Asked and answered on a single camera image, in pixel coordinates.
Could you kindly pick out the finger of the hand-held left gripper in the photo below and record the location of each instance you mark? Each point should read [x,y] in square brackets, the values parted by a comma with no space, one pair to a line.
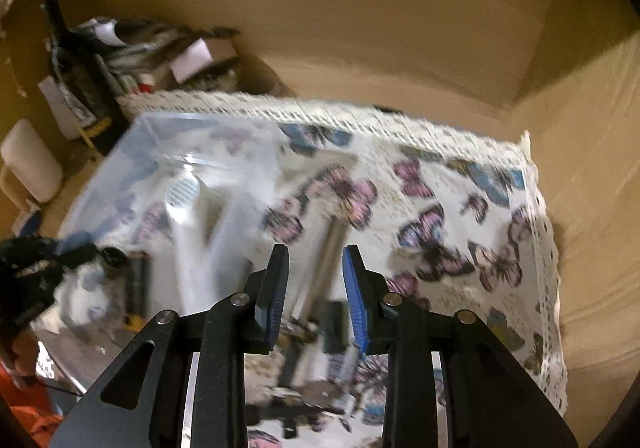
[77,253]

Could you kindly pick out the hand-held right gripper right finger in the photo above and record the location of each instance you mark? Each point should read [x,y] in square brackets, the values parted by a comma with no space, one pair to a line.
[354,300]

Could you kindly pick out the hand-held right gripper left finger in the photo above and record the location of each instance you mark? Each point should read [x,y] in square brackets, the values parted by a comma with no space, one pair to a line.
[276,295]

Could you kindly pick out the silver metal rod tool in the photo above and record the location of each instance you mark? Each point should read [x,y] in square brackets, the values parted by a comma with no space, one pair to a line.
[326,258]

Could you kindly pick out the clear plastic storage box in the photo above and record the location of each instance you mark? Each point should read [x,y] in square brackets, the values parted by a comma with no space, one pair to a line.
[200,167]

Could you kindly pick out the black block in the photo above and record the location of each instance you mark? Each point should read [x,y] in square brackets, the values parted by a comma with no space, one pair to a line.
[336,328]

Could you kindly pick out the small blue object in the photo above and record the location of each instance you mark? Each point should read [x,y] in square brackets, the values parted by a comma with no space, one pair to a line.
[31,223]

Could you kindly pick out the black cylinder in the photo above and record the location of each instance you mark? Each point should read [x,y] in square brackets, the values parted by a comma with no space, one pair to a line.
[138,283]

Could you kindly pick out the white cushioned chair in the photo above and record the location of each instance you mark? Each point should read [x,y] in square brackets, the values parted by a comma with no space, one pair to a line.
[30,167]

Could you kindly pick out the round metal disc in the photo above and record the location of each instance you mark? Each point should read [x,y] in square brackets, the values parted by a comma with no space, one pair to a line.
[320,394]

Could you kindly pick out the butterfly print lace tablecloth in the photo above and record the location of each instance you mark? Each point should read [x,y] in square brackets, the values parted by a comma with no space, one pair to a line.
[440,208]

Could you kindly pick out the orange cloth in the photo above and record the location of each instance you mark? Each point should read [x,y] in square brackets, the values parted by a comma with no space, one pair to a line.
[30,420]

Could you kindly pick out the dark glass wine bottle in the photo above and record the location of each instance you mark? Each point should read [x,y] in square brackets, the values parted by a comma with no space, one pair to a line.
[77,77]

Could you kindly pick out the cardboard box of clutter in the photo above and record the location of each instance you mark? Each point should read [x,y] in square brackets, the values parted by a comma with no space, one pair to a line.
[165,55]

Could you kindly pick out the white paper sheet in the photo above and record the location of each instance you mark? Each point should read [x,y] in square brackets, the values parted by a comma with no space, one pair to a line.
[190,56]

